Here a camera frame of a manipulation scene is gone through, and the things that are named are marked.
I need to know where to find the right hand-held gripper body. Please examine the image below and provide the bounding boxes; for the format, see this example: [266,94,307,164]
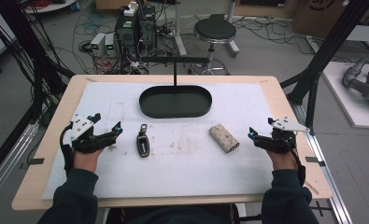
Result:
[254,117,311,155]

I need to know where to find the black car key fob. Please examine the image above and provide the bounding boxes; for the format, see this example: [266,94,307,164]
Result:
[135,123,151,159]

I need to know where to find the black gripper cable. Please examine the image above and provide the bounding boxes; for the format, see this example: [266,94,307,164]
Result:
[283,133,307,188]
[59,122,76,178]

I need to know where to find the white power strip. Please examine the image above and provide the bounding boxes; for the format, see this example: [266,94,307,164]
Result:
[123,1,140,18]

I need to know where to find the wooden table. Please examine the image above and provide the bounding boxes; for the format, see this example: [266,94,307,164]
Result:
[11,74,334,212]

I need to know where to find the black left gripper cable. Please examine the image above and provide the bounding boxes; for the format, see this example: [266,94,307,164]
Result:
[59,122,76,178]

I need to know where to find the black oval tray with hanger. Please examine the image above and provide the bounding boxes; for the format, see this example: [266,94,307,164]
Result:
[138,55,214,119]

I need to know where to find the tangle of floor cables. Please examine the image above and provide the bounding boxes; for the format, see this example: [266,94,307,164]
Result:
[55,0,354,77]

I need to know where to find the black round stool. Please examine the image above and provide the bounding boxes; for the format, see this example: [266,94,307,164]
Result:
[189,16,238,77]

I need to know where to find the person's lap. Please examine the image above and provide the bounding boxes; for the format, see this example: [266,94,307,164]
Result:
[105,203,241,224]

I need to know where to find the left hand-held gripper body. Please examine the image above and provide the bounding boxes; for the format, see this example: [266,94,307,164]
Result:
[69,113,112,154]

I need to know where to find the white round table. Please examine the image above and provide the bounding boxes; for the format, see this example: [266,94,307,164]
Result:
[22,0,78,15]

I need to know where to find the black metal frame with cables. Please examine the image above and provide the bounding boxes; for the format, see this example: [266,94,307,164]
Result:
[0,0,76,127]

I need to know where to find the black tape strip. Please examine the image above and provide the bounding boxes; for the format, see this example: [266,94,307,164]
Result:
[305,156,327,168]
[27,157,46,166]

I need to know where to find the cardboard box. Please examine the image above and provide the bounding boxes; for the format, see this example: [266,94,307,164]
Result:
[291,0,369,40]

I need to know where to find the person's left hand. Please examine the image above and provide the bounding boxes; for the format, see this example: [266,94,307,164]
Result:
[72,147,106,174]

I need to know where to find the beige key case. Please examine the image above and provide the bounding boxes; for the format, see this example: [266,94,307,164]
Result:
[207,123,240,155]

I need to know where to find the aluminium rail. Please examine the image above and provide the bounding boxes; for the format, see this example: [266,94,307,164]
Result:
[0,120,40,208]
[289,101,355,224]

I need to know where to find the white table mat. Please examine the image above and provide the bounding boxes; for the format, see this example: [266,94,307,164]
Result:
[41,81,276,201]

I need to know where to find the white table legs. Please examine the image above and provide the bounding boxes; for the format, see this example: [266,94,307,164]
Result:
[172,0,241,59]

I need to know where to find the white base board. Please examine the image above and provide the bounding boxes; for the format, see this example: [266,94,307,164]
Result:
[321,60,369,131]

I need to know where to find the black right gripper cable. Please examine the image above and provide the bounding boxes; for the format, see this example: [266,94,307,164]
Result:
[283,133,307,188]

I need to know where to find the grey power supply unit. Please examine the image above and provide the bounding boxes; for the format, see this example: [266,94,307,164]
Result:
[104,32,118,58]
[90,32,107,57]

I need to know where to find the person's right hand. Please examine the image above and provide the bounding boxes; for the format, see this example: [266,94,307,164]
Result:
[265,147,300,172]

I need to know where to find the black computer tower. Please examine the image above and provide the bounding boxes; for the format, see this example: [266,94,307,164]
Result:
[114,8,142,62]
[138,4,158,54]

